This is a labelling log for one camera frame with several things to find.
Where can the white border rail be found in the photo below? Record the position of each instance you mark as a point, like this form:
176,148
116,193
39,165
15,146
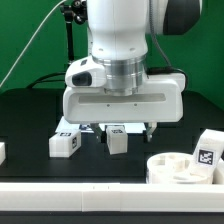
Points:
219,176
93,197
2,152

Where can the paper sheet with markers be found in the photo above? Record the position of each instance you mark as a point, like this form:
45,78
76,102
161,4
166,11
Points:
131,128

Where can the white left border rail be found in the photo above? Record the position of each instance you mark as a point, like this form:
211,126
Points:
2,152

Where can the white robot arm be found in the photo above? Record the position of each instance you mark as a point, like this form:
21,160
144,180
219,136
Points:
117,28

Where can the white right border rail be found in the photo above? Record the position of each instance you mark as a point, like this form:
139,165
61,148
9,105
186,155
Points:
219,176

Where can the white front border rail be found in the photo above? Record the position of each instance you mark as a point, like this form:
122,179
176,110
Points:
93,197

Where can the white round stool seat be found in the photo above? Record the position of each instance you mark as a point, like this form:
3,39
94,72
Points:
172,168

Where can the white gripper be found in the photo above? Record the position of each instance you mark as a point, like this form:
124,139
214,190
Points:
121,92

